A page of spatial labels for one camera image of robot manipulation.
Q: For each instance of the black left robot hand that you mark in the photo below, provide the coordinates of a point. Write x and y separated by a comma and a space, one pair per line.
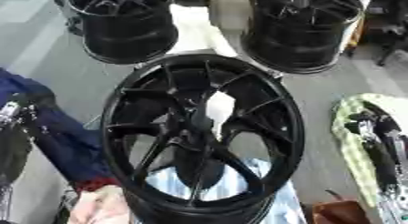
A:
33, 101

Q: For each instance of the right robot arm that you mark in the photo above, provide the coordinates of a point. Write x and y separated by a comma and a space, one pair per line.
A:
383, 164

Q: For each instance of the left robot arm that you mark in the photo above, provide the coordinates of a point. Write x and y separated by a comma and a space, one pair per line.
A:
13, 151

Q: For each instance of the black wheel rim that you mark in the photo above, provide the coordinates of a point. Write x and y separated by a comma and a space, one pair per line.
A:
297, 42
130, 36

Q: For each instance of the black spoked wheel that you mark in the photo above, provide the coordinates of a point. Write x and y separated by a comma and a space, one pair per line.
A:
276, 133

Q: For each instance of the person's hand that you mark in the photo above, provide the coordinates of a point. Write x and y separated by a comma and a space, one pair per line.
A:
101, 205

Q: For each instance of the black chair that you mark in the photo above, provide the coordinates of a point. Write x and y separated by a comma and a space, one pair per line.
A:
390, 27

